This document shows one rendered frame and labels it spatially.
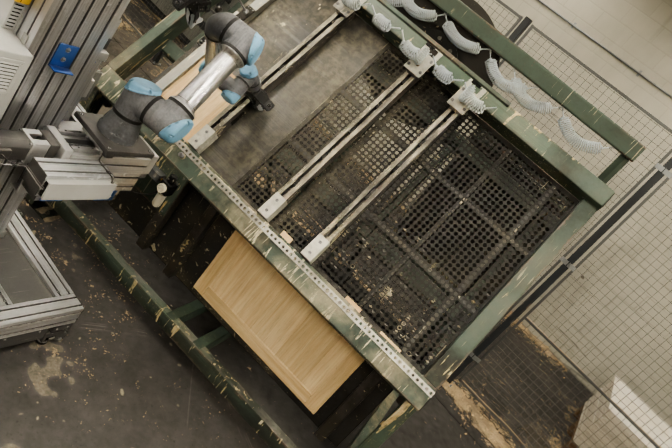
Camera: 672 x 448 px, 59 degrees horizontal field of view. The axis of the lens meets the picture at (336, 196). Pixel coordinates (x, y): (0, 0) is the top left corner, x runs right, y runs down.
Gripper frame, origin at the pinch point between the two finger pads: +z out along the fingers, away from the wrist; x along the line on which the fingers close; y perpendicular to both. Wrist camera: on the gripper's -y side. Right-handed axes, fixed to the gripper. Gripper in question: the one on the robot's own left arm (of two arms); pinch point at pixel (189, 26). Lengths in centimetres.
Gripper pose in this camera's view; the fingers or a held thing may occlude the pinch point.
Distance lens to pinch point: 289.1
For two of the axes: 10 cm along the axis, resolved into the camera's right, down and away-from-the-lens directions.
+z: -3.0, 6.5, 7.0
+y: 7.1, -3.4, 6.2
